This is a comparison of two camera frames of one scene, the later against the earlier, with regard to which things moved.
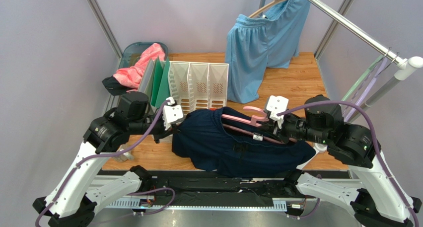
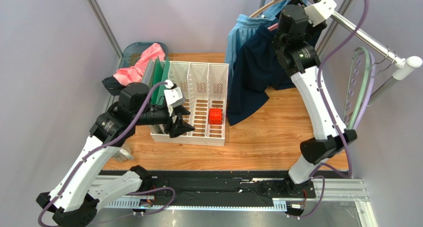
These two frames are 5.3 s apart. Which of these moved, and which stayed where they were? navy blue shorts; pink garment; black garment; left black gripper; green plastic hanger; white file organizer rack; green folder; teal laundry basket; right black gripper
Moved: right black gripper; left black gripper; navy blue shorts; green plastic hanger
Stayed: white file organizer rack; black garment; pink garment; green folder; teal laundry basket
